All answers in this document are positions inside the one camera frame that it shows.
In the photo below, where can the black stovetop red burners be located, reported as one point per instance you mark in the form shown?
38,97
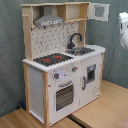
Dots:
52,59

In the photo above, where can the oven door with handle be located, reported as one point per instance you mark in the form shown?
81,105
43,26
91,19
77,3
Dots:
64,96

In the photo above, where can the black toy faucet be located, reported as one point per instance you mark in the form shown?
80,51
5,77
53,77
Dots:
74,39

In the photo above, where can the white dishwasher cabinet door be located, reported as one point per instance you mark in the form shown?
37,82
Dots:
90,79

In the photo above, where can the grey range hood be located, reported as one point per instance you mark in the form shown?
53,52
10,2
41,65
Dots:
48,18

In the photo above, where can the grey toy sink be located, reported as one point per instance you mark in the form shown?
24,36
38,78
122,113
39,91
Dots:
79,51

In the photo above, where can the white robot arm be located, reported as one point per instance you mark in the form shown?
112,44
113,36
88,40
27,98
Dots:
123,25

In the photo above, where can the white microwave door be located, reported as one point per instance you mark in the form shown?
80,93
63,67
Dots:
98,11

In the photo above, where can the wooden toy kitchen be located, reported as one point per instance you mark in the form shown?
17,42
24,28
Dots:
40,84

